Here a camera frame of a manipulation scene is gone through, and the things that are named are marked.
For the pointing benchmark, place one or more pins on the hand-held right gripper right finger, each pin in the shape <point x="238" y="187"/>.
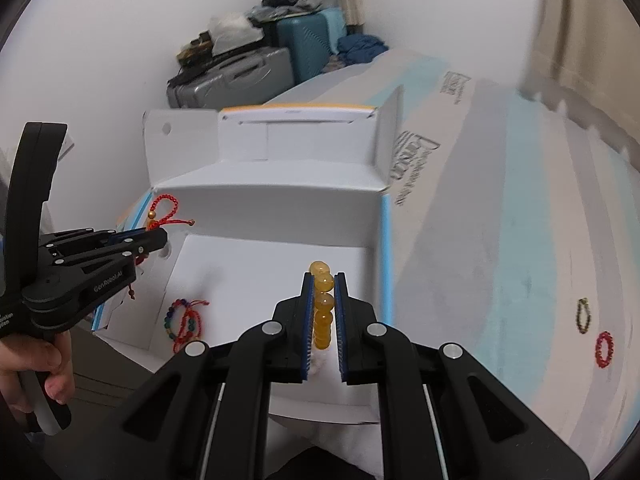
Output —
<point x="340" y="330"/>

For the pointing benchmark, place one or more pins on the person's left hand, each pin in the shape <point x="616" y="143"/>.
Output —
<point x="30" y="360"/>

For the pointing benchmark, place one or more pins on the white plastic bag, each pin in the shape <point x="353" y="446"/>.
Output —
<point x="232" y="32"/>

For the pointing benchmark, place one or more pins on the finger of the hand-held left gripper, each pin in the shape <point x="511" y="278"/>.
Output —
<point x="110" y="272"/>
<point x="85" y="240"/>

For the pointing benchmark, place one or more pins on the black bag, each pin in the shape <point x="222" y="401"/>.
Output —
<point x="282" y="0"/>

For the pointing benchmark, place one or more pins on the teal suitcase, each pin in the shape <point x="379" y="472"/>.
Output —
<point x="307" y="42"/>

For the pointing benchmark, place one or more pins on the dark blue clothes pile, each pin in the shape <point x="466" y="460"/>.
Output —
<point x="362" y="49"/>

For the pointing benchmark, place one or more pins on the cardboard box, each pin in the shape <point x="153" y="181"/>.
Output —
<point x="280" y="210"/>

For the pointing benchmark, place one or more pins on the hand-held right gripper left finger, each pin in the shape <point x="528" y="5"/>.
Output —
<point x="309" y="330"/>

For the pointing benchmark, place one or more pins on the wide beige curtain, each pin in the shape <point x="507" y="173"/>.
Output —
<point x="585" y="35"/>

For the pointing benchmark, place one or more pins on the grey suitcase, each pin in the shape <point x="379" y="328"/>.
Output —
<point x="230" y="80"/>

